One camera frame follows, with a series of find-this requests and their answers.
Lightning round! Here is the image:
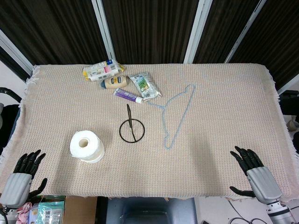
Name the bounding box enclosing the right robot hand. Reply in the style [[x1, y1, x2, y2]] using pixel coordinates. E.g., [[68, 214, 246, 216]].
[[229, 146, 283, 205]]

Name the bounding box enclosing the green white foil pouch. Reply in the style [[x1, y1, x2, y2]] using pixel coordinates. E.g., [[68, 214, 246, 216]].
[[127, 72, 163, 101]]

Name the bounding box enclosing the teal packaged goods bag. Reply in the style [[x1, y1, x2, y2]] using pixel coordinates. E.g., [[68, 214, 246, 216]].
[[29, 195, 65, 224]]

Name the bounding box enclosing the white toilet paper roll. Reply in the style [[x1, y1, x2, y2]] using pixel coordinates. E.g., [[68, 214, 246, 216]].
[[69, 130, 105, 164]]

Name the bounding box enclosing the black equipment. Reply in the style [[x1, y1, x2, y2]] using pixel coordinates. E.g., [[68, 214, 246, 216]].
[[279, 90, 299, 116]]

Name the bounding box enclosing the black floor cable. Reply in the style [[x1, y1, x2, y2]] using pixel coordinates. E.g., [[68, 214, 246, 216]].
[[228, 199, 273, 224]]

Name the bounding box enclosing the grey plastic bin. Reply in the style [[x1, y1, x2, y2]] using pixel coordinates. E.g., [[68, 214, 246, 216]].
[[106, 197, 198, 224]]

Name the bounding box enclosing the pink cloth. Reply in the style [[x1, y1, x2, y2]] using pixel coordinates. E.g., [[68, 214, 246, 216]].
[[16, 202, 33, 224]]

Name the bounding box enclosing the light blue wire hanger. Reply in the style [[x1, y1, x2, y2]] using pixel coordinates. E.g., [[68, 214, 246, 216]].
[[147, 84, 196, 150]]

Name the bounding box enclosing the beige woven tablecloth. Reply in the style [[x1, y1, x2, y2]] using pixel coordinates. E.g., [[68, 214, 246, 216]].
[[0, 63, 299, 201]]

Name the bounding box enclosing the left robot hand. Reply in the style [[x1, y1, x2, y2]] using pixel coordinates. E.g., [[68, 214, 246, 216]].
[[0, 149, 48, 209]]

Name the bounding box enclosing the cream bottle with blue cap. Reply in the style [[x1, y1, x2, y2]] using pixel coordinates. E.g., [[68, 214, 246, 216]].
[[100, 75, 129, 90]]

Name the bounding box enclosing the black chair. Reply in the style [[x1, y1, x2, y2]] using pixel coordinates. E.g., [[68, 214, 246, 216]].
[[0, 87, 23, 156]]

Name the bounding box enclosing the purple white tube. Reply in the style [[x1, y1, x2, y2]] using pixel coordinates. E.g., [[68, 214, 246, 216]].
[[113, 88, 143, 104]]

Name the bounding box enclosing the white yellow snack package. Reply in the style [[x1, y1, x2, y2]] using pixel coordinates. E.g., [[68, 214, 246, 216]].
[[82, 59, 126, 82]]

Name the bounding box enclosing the black paper roll holder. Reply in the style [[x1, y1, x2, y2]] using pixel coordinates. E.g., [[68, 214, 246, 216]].
[[119, 104, 146, 143]]

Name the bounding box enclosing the brown cardboard box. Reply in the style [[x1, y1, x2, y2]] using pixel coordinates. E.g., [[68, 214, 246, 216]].
[[64, 196, 98, 224]]

